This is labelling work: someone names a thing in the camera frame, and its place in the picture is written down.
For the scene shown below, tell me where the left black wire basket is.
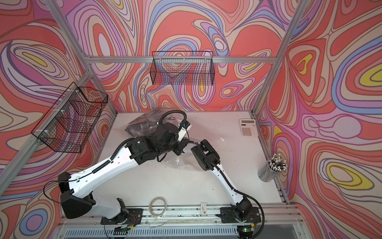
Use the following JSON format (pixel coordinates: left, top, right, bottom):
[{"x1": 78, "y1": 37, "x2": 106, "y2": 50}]
[{"x1": 31, "y1": 82, "x2": 108, "y2": 153}]

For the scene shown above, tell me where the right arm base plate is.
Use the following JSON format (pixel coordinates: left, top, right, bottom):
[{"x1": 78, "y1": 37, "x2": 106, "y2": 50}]
[{"x1": 216, "y1": 207, "x2": 262, "y2": 225}]

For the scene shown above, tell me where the coiled white cable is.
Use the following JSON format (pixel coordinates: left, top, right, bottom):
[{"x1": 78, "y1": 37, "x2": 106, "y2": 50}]
[{"x1": 149, "y1": 197, "x2": 167, "y2": 218}]

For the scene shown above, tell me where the clear plastic vacuum bag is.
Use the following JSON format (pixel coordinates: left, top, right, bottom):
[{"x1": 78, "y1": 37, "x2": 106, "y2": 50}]
[{"x1": 125, "y1": 108, "x2": 191, "y2": 165}]

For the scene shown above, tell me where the grey plaid shirt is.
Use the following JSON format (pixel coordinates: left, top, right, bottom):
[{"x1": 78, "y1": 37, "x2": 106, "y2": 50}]
[{"x1": 125, "y1": 108, "x2": 169, "y2": 137}]

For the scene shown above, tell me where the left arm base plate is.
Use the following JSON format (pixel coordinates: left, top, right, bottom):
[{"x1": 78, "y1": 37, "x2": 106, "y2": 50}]
[{"x1": 100, "y1": 208, "x2": 143, "y2": 226}]

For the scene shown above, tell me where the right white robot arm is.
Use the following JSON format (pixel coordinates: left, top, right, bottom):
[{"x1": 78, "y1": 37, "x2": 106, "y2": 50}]
[{"x1": 191, "y1": 139, "x2": 253, "y2": 222}]

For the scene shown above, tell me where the cup of pens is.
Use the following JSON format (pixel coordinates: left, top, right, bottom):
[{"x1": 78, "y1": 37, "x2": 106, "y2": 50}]
[{"x1": 258, "y1": 153, "x2": 288, "y2": 182}]

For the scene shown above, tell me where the back black wire basket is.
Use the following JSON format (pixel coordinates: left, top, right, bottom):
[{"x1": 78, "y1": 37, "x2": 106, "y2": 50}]
[{"x1": 150, "y1": 50, "x2": 215, "y2": 86}]

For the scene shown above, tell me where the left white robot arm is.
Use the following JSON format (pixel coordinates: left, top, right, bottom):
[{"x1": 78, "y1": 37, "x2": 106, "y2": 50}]
[{"x1": 58, "y1": 121, "x2": 191, "y2": 224}]

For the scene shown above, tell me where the black wire basket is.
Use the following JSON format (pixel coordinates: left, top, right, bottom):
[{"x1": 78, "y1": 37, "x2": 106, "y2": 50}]
[
  {"x1": 150, "y1": 50, "x2": 215, "y2": 86},
  {"x1": 31, "y1": 82, "x2": 108, "y2": 153}
]

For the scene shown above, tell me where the aluminium frame rail front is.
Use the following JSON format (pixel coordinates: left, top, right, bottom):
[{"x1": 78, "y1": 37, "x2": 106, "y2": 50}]
[{"x1": 53, "y1": 204, "x2": 310, "y2": 239}]

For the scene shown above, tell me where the white pink calculator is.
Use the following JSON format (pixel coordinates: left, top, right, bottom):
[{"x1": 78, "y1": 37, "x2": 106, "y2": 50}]
[{"x1": 239, "y1": 119, "x2": 258, "y2": 137}]

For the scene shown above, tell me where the small white tag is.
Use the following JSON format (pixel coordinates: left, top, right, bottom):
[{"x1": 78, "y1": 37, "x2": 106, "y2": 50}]
[{"x1": 200, "y1": 202, "x2": 207, "y2": 216}]

